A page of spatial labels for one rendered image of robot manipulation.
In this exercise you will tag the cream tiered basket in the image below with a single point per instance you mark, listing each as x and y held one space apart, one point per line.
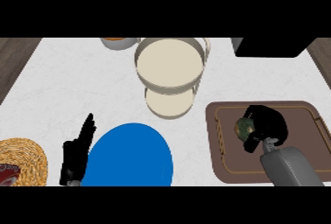
170 73

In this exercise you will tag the red packet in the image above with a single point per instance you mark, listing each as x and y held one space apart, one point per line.
8 174

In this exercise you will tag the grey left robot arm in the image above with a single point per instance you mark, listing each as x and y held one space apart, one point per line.
74 183

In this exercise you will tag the black appliance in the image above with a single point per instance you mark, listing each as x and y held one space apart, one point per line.
274 46

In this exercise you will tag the grey bowl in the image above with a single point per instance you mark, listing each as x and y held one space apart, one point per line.
118 43

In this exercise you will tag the brown tray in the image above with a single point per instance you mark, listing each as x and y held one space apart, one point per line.
266 140

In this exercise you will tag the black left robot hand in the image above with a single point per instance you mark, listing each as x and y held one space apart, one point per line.
76 157

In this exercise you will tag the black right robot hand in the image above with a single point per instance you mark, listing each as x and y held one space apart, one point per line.
269 122

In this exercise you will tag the wicker basket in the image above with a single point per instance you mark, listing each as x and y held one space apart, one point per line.
25 160

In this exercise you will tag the green squash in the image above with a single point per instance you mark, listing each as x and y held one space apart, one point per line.
244 129

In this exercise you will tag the blue round plate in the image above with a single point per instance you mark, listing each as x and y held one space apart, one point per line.
129 156

